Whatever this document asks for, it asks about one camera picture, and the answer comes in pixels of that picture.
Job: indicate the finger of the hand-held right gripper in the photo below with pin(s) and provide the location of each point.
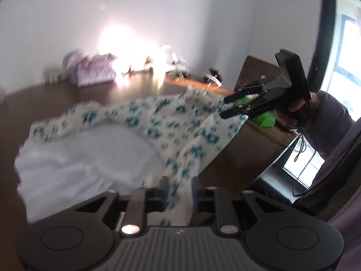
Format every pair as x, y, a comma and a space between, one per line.
234, 112
235, 96

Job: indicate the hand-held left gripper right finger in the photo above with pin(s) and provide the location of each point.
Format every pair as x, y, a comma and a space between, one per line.
196, 194

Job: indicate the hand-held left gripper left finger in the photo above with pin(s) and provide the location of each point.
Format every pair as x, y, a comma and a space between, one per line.
163, 193

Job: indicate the white teal floral garment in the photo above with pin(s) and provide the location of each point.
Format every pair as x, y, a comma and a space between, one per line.
152, 118

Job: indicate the person's right hand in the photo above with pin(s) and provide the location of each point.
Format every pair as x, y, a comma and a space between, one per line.
297, 115

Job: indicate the wooden chair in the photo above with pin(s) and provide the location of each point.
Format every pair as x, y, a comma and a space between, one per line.
253, 72

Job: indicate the bright green object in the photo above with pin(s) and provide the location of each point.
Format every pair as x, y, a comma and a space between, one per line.
265, 120

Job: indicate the small black device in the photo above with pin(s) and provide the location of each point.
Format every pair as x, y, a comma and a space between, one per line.
214, 71

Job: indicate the window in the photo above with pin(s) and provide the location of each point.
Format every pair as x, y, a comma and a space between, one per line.
349, 48

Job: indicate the clear plastic strip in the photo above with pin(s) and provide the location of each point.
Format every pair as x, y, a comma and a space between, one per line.
172, 55

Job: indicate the person's purple clothing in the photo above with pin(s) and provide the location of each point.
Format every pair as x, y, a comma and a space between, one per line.
347, 180

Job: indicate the pink floral packet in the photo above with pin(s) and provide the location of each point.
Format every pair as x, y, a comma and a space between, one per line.
91, 72

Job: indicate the white power strip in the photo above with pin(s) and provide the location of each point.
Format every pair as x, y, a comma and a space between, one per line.
56, 76

